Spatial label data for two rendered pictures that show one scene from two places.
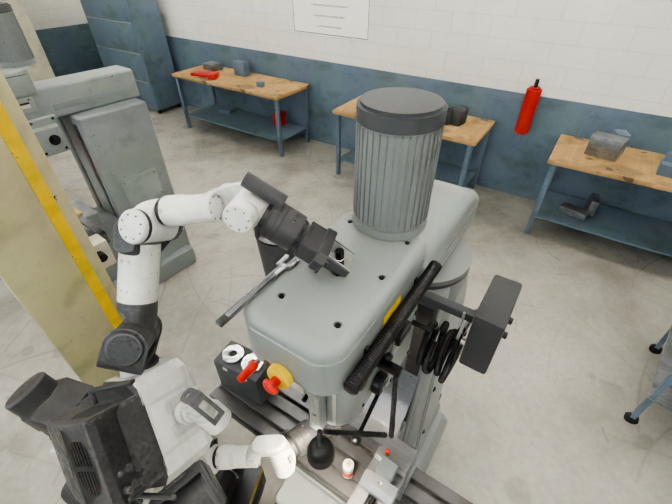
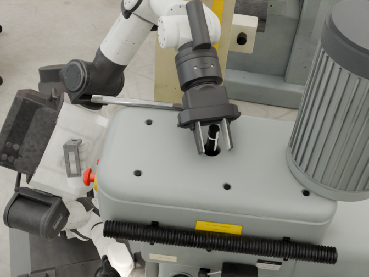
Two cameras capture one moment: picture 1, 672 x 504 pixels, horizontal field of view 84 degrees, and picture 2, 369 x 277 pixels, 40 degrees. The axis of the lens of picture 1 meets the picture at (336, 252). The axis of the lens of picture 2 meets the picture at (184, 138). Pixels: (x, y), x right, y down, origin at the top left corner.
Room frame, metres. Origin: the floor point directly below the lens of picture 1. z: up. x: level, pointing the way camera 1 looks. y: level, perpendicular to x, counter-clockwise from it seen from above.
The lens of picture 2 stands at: (0.22, -0.59, 2.62)
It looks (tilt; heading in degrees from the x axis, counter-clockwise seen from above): 44 degrees down; 58
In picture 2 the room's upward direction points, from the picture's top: 5 degrees clockwise
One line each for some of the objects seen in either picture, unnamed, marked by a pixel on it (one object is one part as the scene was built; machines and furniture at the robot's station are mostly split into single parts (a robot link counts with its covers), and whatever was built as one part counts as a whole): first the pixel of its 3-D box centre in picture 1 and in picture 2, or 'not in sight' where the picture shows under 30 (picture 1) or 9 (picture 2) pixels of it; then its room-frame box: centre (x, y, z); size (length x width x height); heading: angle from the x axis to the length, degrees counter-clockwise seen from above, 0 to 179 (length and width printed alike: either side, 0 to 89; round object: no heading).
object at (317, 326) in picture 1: (342, 291); (214, 176); (0.66, -0.02, 1.81); 0.47 x 0.26 x 0.16; 146
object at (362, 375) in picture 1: (398, 316); (219, 240); (0.59, -0.15, 1.79); 0.45 x 0.04 x 0.04; 146
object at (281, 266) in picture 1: (259, 288); (147, 103); (0.58, 0.17, 1.89); 0.24 x 0.04 x 0.01; 148
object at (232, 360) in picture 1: (246, 371); not in sight; (0.93, 0.39, 1.04); 0.22 x 0.12 x 0.20; 63
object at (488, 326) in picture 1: (491, 324); not in sight; (0.71, -0.45, 1.62); 0.20 x 0.09 x 0.21; 146
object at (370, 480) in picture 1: (378, 487); not in sight; (0.48, -0.15, 1.03); 0.12 x 0.06 x 0.04; 56
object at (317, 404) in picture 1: (317, 406); (152, 262); (0.55, 0.05, 1.44); 0.04 x 0.04 x 0.21; 56
